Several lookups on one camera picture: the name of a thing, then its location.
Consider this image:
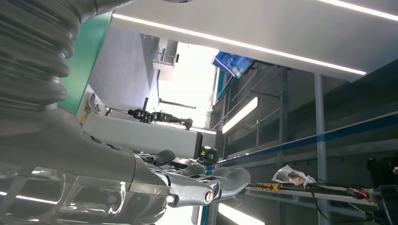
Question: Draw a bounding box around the grey ceiling pillar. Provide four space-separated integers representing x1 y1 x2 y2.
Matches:
313 73 331 225

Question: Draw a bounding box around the long ceiling light panel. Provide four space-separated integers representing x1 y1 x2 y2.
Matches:
217 203 266 225
222 96 259 135

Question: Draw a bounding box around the white mobile robot with column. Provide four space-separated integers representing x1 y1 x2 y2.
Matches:
76 92 219 167

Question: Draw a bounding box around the clear plastic bag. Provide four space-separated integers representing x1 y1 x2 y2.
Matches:
271 165 317 188

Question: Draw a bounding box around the blue wall screen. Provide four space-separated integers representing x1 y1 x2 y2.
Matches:
213 51 256 79

